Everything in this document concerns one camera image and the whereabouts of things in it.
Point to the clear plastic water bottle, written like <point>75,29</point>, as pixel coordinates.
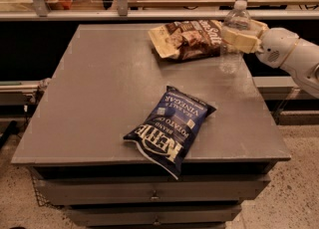
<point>236,22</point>

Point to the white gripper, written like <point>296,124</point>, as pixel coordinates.
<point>276,47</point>

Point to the blue Kettle chips bag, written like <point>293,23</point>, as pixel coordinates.
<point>169,131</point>

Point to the grey drawer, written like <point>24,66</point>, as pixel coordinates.
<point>157,215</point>
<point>81,191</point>

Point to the upper grey drawer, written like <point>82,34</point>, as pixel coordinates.
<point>81,191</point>

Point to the lower grey drawer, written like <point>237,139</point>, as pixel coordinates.
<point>157,215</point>

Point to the grey drawer cabinet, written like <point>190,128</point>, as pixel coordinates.
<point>124,140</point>

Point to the metal railing frame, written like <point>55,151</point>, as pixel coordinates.
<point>93,10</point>

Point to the brown snack bag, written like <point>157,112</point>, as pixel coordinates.
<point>189,40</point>

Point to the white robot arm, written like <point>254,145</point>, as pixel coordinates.
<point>302,64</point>

